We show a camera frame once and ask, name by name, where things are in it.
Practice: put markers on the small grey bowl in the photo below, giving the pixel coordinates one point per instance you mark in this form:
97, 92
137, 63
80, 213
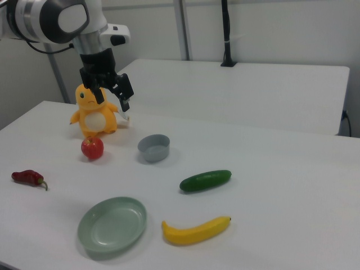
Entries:
154, 147

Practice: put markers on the black pole with clamp base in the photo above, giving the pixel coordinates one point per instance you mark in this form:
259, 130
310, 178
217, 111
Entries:
226, 33

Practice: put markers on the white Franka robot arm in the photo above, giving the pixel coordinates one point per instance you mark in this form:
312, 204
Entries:
28, 17

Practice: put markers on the red apple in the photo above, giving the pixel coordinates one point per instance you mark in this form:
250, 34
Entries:
92, 147

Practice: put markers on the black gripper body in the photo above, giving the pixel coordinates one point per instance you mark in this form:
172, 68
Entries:
97, 66

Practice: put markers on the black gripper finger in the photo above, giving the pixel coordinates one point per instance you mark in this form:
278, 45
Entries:
98, 94
123, 87

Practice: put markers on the yellow banana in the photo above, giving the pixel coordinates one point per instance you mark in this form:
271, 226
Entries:
191, 233

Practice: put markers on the red chili pepper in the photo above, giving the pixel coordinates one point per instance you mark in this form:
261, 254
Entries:
26, 176

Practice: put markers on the green cucumber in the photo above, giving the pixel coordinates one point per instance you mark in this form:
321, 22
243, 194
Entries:
205, 180

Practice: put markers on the pale green plate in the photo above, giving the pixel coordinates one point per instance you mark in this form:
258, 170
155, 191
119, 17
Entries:
112, 225

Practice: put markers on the orange plush toy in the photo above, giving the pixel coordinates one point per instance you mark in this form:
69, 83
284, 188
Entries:
94, 119

